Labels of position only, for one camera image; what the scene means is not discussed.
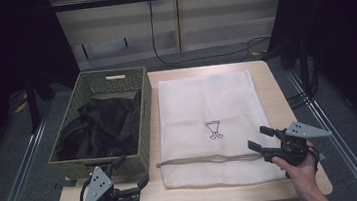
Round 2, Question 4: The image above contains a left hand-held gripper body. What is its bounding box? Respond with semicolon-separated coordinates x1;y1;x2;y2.
78;161;143;201

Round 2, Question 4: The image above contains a white mesh laundry bag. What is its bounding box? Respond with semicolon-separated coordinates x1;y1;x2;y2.
147;66;288;195

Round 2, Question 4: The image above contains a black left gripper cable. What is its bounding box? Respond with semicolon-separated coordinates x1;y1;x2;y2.
76;175;97;201

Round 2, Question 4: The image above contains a dark curtain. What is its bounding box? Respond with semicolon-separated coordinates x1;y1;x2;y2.
255;0;357;160

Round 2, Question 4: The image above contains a metal floor rail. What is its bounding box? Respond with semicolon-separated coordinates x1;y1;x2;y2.
0;103;62;201
284;61;357;201

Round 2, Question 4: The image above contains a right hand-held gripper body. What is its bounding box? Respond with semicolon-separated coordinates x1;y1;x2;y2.
259;117;336;171

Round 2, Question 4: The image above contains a person's right hand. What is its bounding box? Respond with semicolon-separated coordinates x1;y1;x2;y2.
269;139;322;201

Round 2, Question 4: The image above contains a black metal stand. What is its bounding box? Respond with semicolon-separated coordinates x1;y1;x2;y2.
22;73;44;135
296;41;314;101

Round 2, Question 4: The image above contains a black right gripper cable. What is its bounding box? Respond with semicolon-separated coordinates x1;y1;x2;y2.
306;143;323;177

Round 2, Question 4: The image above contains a green woven basket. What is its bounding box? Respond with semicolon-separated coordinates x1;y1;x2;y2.
38;64;162;184

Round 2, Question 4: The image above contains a black cloth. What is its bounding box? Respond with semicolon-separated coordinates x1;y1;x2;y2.
50;89;149;164

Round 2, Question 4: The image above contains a bundle of black floor cables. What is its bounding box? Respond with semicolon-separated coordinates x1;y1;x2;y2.
281;64;323;111

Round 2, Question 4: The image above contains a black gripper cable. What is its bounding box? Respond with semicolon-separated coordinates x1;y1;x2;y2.
306;143;323;177
76;175;97;201

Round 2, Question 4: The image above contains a light wooden cabinet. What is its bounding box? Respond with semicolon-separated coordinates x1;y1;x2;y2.
46;0;296;74

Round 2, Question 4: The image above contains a long black power cable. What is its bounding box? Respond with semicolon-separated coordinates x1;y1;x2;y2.
147;0;274;68

